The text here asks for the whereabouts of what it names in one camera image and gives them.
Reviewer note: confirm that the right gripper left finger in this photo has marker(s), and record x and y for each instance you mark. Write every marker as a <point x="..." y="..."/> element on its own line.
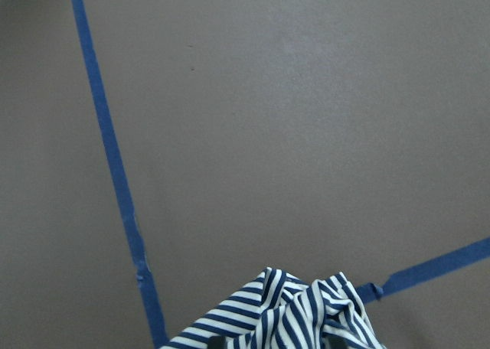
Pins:
<point x="216" y="342"/>

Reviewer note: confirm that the blue white striped polo shirt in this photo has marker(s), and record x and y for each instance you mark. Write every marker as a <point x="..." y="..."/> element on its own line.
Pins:
<point x="278" y="310"/>

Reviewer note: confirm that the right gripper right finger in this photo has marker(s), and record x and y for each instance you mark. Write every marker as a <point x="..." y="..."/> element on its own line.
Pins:
<point x="335" y="342"/>

